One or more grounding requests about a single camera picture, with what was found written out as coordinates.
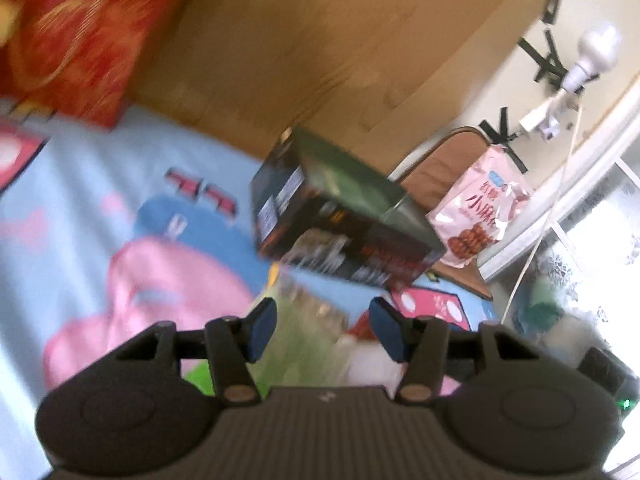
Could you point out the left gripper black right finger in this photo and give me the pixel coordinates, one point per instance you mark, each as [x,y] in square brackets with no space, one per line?
[420,343]

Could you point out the white wrapped candy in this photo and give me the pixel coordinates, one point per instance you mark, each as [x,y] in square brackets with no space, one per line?
[370,365]

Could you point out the red gift bag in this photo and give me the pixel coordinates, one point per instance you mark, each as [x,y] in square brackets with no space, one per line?
[79,57]

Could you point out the light green leaf packet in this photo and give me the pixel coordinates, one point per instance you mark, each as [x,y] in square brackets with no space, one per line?
[301,352]

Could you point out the clear crispy cracker packet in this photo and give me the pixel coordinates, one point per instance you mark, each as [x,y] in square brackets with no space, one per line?
[311,306]

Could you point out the wooden headboard panel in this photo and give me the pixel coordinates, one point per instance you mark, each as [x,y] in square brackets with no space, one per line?
[376,77]

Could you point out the Peppa Pig bed sheet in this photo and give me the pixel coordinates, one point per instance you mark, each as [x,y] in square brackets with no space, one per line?
[105,234]

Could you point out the pink fried twist snack bag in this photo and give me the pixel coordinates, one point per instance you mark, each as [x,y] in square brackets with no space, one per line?
[481,204]

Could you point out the black sheep wool box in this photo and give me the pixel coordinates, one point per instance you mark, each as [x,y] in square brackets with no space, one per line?
[317,207]

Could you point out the bright green snack packet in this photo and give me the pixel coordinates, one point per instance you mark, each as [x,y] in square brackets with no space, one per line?
[197,373]

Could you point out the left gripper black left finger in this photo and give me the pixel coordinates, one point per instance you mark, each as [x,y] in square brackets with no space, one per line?
[233,343]

